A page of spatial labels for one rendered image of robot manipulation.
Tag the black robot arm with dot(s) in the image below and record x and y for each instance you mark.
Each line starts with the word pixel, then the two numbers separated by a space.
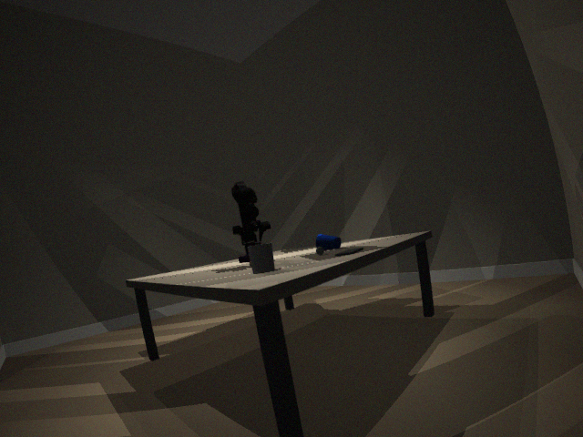
pixel 246 198

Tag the dark grey cup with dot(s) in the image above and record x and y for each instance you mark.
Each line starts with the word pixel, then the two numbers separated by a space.
pixel 261 258

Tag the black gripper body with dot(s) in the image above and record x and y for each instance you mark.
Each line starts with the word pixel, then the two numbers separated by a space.
pixel 239 230

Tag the blue cup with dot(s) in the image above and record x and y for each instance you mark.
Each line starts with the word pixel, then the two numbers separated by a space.
pixel 328 242

